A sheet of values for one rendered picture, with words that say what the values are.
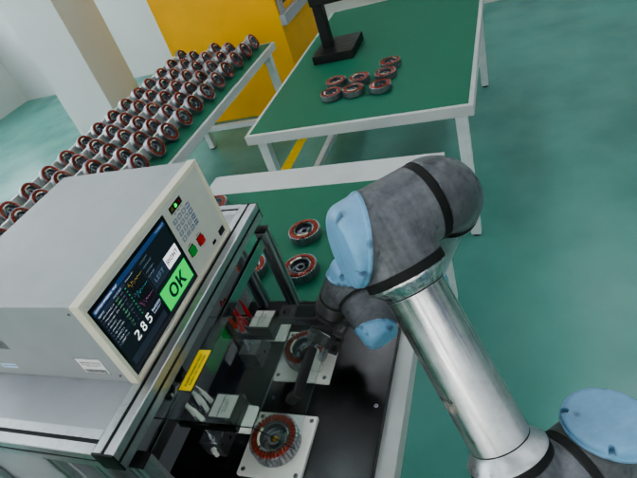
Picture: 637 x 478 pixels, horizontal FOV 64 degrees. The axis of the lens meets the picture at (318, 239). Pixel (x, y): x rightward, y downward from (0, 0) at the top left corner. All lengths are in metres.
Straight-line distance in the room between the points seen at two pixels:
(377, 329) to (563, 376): 1.26
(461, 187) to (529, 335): 1.64
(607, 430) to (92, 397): 0.84
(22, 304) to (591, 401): 0.90
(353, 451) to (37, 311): 0.67
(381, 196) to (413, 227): 0.06
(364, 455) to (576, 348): 1.28
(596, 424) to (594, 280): 1.74
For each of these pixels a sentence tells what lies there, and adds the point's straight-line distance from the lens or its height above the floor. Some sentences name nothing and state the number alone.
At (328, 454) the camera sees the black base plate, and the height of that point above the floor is 0.77.
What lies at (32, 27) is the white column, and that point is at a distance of 5.02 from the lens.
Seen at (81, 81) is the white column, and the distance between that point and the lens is 4.98.
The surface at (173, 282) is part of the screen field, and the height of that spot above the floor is 1.18.
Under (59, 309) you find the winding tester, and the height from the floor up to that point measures 1.31.
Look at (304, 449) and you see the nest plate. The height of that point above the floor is 0.78.
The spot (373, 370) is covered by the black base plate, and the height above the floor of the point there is 0.77.
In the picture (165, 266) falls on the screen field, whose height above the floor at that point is 1.22.
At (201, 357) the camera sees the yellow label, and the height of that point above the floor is 1.07.
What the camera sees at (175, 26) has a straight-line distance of 4.86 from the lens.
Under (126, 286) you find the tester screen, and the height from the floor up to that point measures 1.27.
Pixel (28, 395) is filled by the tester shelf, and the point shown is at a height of 1.11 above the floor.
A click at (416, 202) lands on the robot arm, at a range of 0.67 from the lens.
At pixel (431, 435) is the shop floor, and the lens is 2.06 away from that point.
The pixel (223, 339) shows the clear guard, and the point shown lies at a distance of 1.07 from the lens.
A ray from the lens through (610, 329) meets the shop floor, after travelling 2.34.
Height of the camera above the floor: 1.77
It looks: 36 degrees down
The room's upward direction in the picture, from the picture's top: 20 degrees counter-clockwise
